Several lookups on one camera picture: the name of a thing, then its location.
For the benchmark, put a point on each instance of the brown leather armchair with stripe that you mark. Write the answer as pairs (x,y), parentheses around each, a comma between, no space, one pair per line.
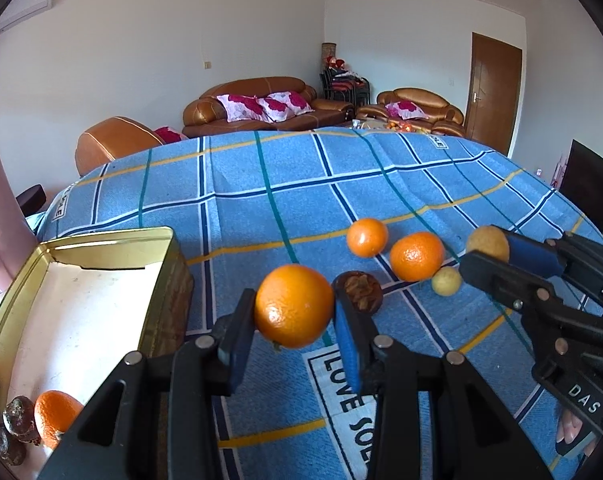
(116,142)

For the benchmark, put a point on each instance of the brown wooden door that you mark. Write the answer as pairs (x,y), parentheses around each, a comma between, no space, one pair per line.
(494,95)

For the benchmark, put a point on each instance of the dark chair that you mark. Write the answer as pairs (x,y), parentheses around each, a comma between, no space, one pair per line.
(31,201)

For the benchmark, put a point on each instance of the blue plaid tablecloth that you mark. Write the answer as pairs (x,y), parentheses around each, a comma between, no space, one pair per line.
(281,185)

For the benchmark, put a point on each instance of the tall brown floor vase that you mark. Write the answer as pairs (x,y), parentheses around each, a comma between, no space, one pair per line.
(329,52)

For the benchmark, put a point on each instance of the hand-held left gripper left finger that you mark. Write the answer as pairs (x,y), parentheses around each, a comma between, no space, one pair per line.
(236,345)

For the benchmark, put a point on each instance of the smooth glossy orange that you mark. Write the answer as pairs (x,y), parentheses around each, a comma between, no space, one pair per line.
(294,305)

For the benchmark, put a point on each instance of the small yellow longan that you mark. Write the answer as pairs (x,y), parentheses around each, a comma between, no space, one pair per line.
(446,280)

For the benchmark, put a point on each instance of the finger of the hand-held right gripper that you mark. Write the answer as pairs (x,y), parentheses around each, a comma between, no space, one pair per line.
(531,255)
(501,280)

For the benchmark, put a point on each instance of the large yellow longan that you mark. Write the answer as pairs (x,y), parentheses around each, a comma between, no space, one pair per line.
(486,245)

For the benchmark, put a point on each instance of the person's right hand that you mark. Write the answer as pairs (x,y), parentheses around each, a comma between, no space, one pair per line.
(569,427)

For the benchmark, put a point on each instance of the white air conditioner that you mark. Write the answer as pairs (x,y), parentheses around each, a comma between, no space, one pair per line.
(26,7)

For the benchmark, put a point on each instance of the gold metal tin tray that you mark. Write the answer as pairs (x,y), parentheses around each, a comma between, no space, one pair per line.
(81,310)

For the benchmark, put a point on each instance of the black television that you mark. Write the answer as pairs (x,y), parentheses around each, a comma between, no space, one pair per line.
(589,185)

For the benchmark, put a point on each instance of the brown leather sofa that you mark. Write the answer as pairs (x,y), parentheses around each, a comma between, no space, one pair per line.
(261,85)

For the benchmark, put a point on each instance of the pink electric kettle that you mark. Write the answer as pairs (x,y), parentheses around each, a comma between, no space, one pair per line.
(1,210)

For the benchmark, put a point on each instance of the large bumpy orange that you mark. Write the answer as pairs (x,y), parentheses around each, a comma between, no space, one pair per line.
(416,256)

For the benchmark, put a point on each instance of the white pillow with magenta flowers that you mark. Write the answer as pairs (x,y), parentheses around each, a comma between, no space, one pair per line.
(406,109)
(171,135)
(299,101)
(236,107)
(274,110)

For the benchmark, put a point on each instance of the stacked dark chairs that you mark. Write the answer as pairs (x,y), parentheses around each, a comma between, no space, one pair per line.
(344,87)

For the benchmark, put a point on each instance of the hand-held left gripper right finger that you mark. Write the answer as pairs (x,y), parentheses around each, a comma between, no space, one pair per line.
(349,345)

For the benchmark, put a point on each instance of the small smooth orange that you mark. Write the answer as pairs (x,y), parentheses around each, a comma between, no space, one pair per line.
(366,236)

